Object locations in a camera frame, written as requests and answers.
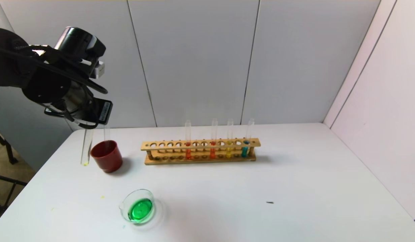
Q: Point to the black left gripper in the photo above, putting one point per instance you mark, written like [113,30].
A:
[105,111]

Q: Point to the test tube with yellow liquid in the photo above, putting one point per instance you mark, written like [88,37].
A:
[228,152]
[86,148]

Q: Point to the red plastic cup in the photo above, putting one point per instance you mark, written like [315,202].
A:
[108,159]

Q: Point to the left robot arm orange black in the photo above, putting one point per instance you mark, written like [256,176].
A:
[15,67]

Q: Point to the test tube with red liquid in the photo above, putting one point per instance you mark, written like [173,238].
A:
[212,153]
[188,153]

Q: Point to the wooden test tube rack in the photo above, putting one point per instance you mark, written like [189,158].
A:
[200,160]

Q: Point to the clear glass dish with spout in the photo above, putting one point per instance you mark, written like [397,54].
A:
[140,210]

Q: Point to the black metal stand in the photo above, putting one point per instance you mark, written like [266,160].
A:
[5,181]

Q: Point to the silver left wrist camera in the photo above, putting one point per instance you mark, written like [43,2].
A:
[100,69]

